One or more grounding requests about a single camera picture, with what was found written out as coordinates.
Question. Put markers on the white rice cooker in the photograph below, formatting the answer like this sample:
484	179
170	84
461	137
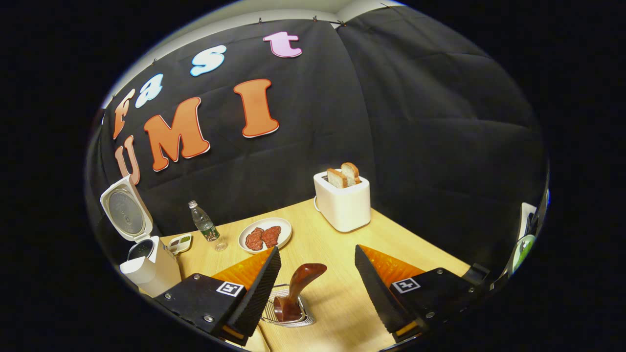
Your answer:
156	274

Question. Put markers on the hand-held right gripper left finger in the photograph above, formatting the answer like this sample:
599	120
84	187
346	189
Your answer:
259	298

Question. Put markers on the small white divided dish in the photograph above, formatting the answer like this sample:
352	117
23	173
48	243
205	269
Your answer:
182	242

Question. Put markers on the red meat piece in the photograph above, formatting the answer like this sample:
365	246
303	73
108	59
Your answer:
254	239
271	236

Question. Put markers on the white round plate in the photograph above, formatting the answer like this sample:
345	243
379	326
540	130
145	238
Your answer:
266	222

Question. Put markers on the brown wooden spoon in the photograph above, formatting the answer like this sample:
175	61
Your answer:
301	278

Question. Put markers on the green round object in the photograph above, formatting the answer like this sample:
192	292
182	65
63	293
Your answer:
523	249

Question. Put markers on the white flat object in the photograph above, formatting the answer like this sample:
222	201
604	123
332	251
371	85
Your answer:
527	215

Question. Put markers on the white toaster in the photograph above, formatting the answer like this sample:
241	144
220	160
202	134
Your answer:
342	205

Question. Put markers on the black backdrop cloth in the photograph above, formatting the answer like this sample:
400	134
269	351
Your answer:
391	122

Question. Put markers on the clear plastic water bottle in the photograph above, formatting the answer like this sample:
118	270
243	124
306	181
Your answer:
205	227

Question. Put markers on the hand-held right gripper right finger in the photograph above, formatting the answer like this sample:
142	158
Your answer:
381	298

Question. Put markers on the toasted bread slice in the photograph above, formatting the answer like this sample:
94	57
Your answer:
351	172
336	178

